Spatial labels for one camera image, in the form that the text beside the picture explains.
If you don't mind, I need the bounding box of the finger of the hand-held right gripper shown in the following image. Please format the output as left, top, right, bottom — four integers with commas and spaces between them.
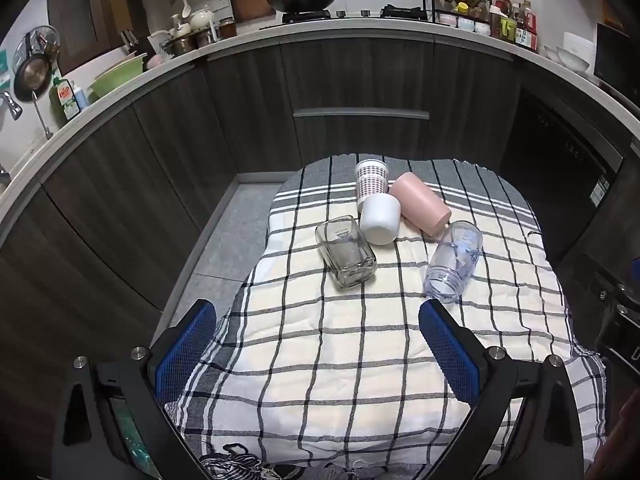
597, 256, 640, 358

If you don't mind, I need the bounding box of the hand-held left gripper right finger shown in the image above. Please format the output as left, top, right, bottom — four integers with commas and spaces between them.
418, 299, 586, 480

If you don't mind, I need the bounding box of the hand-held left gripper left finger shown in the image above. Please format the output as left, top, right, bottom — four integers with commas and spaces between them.
52, 299, 218, 480

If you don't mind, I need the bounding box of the clear plastic cup blue print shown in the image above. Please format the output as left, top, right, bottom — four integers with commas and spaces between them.
423, 220, 483, 304

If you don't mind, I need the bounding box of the square clear glass cup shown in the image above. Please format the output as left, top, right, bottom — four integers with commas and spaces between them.
315, 216, 377, 289

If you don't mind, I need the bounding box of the pink cup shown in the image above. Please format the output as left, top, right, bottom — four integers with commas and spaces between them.
389, 172, 452, 236

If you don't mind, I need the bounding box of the white cup red dotted pattern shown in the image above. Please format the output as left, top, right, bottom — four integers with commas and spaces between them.
355, 159, 390, 213

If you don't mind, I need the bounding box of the black white checked cloth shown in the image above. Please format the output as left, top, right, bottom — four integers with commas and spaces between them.
162, 154, 613, 480

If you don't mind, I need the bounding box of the zebra print cloth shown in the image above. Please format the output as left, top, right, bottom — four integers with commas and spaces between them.
199, 442, 306, 480

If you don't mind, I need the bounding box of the black built-in dishwasher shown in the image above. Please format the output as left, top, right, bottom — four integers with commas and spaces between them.
500, 87, 626, 261

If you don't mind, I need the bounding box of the dark wood kitchen cabinet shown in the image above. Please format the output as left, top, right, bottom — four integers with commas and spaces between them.
0, 35, 640, 411

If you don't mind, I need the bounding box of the black countertop appliance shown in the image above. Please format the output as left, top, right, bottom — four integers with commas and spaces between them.
595, 22, 640, 107

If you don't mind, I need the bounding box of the white container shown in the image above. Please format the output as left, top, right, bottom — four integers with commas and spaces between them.
564, 32, 599, 77

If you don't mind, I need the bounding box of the green dish soap bottle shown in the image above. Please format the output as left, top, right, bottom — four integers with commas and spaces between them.
49, 77, 81, 121

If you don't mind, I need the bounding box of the green basin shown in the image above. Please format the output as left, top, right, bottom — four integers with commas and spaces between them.
89, 52, 149, 99

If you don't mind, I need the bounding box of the dark sauce bottle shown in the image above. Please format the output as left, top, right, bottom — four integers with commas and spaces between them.
515, 2, 539, 52

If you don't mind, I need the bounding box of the green label bottle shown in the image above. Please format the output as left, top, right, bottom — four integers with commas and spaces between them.
499, 10, 518, 43

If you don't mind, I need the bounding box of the metal faucet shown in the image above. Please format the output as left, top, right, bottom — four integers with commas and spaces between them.
0, 91, 24, 121

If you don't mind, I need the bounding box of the metal pot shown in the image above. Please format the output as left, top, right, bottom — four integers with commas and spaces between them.
164, 30, 221, 57

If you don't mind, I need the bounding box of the hanging frying pan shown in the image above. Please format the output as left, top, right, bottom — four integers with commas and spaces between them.
12, 52, 54, 138

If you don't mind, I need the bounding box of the white teapot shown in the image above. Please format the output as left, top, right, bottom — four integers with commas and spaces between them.
190, 7, 217, 31

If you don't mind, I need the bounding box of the gas stove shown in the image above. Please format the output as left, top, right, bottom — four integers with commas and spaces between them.
260, 4, 426, 28

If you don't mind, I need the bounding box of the metal drawer handle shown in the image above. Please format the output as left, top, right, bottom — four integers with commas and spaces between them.
293, 108, 431, 121

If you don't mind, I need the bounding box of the hanging wire strainer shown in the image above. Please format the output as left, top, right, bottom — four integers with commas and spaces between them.
15, 25, 61, 68

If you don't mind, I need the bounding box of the dark wood wall cabinet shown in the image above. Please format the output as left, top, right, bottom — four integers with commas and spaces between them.
47, 0, 137, 77

